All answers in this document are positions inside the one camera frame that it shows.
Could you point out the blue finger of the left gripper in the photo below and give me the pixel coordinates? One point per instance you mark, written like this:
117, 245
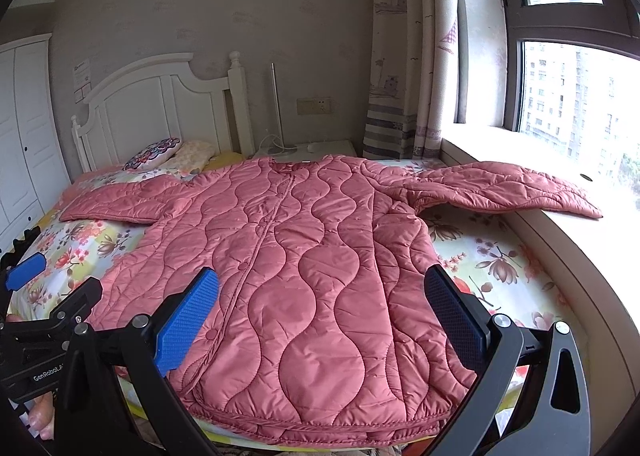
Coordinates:
25, 271
75, 300

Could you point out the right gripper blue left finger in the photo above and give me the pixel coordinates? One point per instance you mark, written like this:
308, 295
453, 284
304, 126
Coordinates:
185, 316

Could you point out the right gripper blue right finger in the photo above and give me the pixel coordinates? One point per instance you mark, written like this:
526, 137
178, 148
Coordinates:
462, 317

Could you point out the pink quilted coat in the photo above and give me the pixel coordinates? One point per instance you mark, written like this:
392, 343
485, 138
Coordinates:
305, 285

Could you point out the person's left hand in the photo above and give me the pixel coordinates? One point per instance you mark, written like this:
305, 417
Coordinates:
41, 416

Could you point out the floral bed sheet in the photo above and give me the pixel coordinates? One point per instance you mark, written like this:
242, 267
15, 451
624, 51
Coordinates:
500, 265

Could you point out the white wardrobe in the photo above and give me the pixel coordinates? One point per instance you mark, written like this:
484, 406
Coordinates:
33, 171

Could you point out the yellow cushion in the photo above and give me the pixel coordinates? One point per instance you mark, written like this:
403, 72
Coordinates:
222, 160

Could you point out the beige yellow pillow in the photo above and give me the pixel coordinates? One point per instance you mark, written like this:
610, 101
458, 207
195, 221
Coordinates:
191, 157

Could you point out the colourful patterned pillow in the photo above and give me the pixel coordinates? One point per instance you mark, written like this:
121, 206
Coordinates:
154, 154

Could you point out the slim silver standing lamp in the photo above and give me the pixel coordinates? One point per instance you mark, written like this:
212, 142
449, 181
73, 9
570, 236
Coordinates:
282, 145

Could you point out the white bedside table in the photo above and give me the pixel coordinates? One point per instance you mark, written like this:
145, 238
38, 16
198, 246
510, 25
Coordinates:
311, 151

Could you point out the white wooden headboard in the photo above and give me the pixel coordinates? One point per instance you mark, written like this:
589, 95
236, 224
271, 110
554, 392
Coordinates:
160, 97

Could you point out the patterned striped curtain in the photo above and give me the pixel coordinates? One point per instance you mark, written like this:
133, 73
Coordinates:
413, 93

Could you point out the dark framed window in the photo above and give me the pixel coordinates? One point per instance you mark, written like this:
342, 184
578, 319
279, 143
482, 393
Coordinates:
573, 85

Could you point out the wall power socket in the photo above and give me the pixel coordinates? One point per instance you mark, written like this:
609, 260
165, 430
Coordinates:
313, 106

